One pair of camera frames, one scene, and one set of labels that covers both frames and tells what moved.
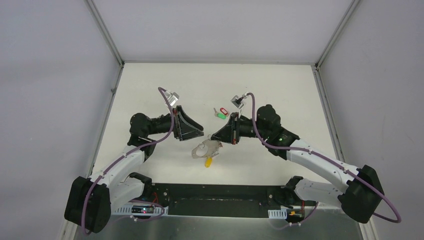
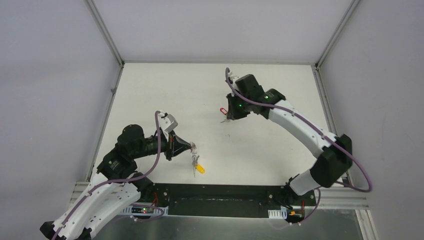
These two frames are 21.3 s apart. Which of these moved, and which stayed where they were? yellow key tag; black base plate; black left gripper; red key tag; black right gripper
Moved: black left gripper; black right gripper; yellow key tag
Stayed: red key tag; black base plate
